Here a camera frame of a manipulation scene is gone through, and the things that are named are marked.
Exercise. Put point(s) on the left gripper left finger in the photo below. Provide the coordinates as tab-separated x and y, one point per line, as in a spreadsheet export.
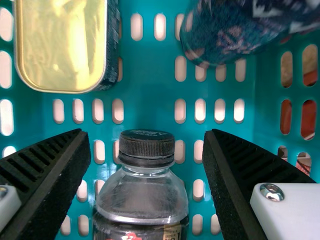
42	180

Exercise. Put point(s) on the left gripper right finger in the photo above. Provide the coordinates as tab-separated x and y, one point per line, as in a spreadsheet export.
245	180

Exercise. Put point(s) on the dark coffee bottle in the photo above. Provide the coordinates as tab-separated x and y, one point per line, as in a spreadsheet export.
140	195

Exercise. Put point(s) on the teal shopping basket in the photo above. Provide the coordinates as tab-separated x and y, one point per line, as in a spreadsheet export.
150	82

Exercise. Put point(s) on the rectangular gold-lidded tin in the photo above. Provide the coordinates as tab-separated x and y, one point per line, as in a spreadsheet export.
60	45

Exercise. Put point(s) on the blue patterned can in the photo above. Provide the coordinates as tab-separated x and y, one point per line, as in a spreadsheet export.
225	30

